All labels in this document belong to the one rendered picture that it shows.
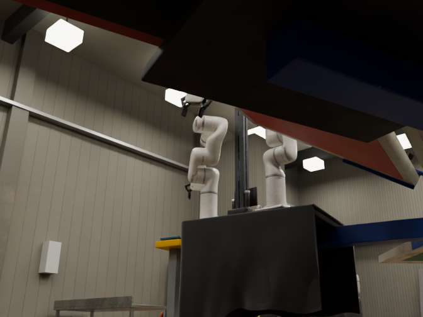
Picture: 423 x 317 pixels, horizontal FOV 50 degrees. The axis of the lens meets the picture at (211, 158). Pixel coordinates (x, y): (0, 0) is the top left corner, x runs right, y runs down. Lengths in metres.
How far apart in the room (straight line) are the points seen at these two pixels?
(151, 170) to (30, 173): 2.80
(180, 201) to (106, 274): 2.58
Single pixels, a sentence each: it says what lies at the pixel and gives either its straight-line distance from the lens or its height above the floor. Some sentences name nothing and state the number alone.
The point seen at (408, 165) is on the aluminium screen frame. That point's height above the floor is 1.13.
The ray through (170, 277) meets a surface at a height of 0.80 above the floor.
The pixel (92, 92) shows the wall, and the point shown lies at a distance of 9.71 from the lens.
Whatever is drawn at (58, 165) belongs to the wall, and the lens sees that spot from 8.78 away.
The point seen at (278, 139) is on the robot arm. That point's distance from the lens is 2.26.
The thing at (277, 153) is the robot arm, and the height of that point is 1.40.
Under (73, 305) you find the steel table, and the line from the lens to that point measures 7.73.
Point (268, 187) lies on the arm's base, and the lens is 2.20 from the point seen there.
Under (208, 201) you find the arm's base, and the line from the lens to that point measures 2.45.
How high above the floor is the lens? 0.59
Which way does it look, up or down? 21 degrees up
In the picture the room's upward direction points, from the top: 1 degrees clockwise
